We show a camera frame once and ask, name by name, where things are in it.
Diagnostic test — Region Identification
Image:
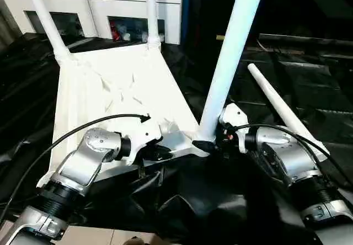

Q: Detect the white plastic table top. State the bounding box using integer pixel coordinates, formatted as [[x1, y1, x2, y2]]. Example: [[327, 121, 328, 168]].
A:
[[36, 42, 211, 188]]

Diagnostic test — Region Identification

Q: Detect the white plastic table leg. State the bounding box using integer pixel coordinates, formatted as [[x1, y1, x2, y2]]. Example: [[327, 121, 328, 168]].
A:
[[247, 63, 329, 161], [144, 0, 162, 50], [22, 0, 73, 65], [193, 0, 269, 147]]

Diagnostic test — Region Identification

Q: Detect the black bar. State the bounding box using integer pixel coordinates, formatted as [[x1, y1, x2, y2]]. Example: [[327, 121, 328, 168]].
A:
[[257, 33, 353, 48]]

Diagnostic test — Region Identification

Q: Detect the black plastic mat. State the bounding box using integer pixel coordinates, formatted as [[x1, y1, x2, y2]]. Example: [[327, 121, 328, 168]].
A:
[[0, 33, 353, 244]]

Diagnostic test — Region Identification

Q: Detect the white cabinet with glass doors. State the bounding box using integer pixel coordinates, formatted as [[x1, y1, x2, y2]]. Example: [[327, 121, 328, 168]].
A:
[[0, 0, 184, 45]]

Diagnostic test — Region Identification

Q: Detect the grey curtain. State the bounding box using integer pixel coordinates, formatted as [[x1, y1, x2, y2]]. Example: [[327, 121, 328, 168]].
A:
[[0, 1, 18, 44]]

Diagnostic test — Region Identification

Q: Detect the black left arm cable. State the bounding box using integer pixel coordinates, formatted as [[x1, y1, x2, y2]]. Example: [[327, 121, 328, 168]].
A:
[[0, 114, 152, 225]]

